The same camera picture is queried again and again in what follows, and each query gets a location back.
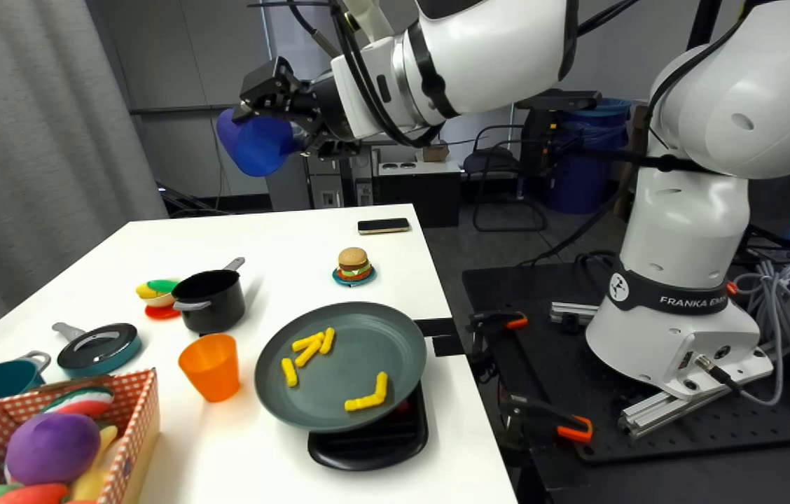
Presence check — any black low cabinet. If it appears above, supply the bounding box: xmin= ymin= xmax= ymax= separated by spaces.
xmin=371 ymin=166 xmax=465 ymax=229

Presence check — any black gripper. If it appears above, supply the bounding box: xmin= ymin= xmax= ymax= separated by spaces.
xmin=235 ymin=56 xmax=343 ymax=161

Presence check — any aluminium rail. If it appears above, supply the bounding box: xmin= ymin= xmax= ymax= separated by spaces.
xmin=618 ymin=358 xmax=776 ymax=441

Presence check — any black flat phone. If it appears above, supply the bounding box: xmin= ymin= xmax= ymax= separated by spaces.
xmin=357 ymin=215 xmax=415 ymax=236

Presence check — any teal pan with grey handle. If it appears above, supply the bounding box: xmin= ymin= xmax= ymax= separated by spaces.
xmin=50 ymin=319 xmax=146 ymax=380

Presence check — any blue plastic cup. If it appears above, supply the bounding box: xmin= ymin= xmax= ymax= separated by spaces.
xmin=213 ymin=106 xmax=303 ymax=180

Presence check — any orange plastic cup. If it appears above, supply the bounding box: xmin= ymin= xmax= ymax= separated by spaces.
xmin=178 ymin=333 xmax=241 ymax=406

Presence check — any grey trash bin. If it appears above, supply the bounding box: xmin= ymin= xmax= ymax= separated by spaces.
xmin=258 ymin=149 xmax=317 ymax=214

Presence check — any yellow plush toy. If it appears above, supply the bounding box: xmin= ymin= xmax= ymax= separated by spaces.
xmin=69 ymin=422 xmax=125 ymax=504

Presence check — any black toy pot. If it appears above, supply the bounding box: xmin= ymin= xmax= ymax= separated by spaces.
xmin=168 ymin=254 xmax=249 ymax=336

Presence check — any black equipment rack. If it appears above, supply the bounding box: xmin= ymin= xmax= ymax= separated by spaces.
xmin=515 ymin=88 xmax=602 ymax=190

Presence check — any grey round plate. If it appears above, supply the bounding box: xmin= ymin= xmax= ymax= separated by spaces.
xmin=252 ymin=301 xmax=429 ymax=434

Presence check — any grey cable bundle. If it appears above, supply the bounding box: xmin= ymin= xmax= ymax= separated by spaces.
xmin=726 ymin=257 xmax=790 ymax=408

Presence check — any small teal plate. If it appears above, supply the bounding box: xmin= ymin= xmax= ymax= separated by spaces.
xmin=331 ymin=264 xmax=382 ymax=291

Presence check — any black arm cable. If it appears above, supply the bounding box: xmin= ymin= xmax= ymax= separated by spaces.
xmin=567 ymin=0 xmax=702 ymax=180

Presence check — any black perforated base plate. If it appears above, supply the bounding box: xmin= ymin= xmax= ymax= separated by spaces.
xmin=462 ymin=261 xmax=790 ymax=469

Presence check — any red orange plush toy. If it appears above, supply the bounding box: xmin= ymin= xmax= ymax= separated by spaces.
xmin=0 ymin=478 xmax=70 ymax=504

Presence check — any white red green plush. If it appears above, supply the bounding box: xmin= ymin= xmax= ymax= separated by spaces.
xmin=42 ymin=387 xmax=119 ymax=422

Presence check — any black toy stove burner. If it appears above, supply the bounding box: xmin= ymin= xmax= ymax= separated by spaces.
xmin=307 ymin=380 xmax=433 ymax=474

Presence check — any grey curtain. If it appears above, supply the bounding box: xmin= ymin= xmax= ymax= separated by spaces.
xmin=0 ymin=0 xmax=168 ymax=358

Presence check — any black wire chair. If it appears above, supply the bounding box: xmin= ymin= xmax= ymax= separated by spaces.
xmin=462 ymin=120 xmax=552 ymax=236

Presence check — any toy hamburger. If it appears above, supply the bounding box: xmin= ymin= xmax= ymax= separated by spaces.
xmin=338 ymin=245 xmax=375 ymax=282

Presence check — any black table edge bracket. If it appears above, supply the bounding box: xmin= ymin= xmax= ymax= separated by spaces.
xmin=413 ymin=317 xmax=465 ymax=358

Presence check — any black clamp with orange handle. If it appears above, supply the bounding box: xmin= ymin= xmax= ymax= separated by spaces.
xmin=496 ymin=390 xmax=597 ymax=448
xmin=472 ymin=308 xmax=532 ymax=341

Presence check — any blue barrel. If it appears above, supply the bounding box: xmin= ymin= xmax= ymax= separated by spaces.
xmin=543 ymin=99 xmax=637 ymax=215

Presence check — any small cardboard box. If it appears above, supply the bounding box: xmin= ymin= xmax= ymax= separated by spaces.
xmin=420 ymin=137 xmax=451 ymax=166

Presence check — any purple plush toy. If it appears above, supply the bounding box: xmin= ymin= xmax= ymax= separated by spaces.
xmin=4 ymin=413 xmax=105 ymax=487

